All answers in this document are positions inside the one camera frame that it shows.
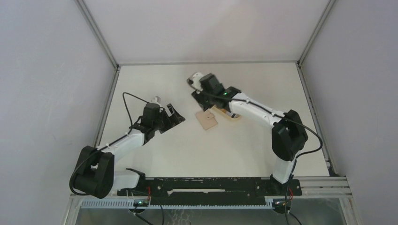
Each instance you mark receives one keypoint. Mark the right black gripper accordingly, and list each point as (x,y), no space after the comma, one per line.
(198,96)

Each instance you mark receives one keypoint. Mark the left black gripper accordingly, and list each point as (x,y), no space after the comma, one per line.
(176,119)

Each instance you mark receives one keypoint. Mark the beige leather card holder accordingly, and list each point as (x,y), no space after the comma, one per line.
(206,119)

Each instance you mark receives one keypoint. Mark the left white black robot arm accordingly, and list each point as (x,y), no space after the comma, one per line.
(95,173)

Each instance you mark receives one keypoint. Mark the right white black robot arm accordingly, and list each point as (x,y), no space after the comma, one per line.
(288,135)

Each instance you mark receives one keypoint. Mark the beige oval plastic tray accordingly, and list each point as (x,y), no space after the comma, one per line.
(228,115)

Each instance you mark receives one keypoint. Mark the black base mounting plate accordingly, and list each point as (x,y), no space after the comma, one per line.
(213,198)

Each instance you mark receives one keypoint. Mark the left green circuit board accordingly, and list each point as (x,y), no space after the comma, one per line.
(140,203)

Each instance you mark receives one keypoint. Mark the right circuit board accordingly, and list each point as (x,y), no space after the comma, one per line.
(280,204)

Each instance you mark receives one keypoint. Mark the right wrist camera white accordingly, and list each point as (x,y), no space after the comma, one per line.
(194,80)

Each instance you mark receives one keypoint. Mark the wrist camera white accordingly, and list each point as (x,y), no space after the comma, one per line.
(194,80)
(156,100)

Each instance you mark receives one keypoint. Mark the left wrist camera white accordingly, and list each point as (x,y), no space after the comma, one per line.
(156,100)

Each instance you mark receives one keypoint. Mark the white slotted cable duct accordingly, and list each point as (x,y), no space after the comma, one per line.
(128,204)

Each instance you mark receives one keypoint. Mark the aluminium front frame rail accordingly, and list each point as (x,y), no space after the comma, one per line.
(323,186)

